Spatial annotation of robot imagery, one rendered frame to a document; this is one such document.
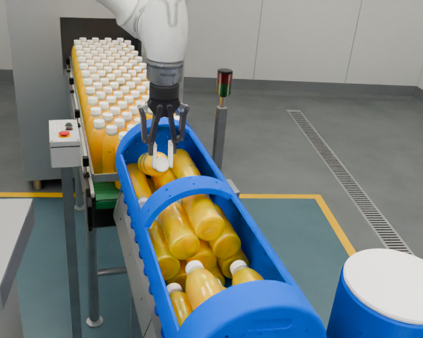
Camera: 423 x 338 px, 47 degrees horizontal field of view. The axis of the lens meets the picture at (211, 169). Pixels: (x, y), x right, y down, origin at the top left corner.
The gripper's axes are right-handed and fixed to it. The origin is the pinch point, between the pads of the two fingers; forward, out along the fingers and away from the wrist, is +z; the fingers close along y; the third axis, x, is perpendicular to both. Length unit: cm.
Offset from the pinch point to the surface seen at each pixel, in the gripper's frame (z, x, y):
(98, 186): 33, 44, -14
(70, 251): 64, 50, -25
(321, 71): 96, 398, 281
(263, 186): 124, 187, 122
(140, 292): 34.9, -13.2, -7.8
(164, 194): 2.1, -17.1, -2.9
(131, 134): 3.5, 22.8, -4.9
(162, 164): 2.7, -0.4, 0.2
